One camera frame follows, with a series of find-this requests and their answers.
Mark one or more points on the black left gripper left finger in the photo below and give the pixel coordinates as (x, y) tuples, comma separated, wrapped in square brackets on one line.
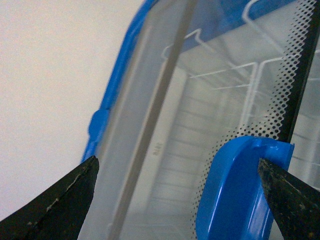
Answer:
[(59, 212)]

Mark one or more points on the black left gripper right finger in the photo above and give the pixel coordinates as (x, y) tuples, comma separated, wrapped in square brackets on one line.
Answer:
[(294, 204)]

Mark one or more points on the blue freezer lid handle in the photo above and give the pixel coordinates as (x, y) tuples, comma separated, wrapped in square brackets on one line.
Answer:
[(233, 205)]

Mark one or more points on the white chest freezer blue trim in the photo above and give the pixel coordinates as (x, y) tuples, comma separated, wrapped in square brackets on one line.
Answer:
[(151, 179)]

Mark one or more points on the white wire freezer basket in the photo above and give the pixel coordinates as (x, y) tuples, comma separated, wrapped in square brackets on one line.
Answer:
[(237, 68)]

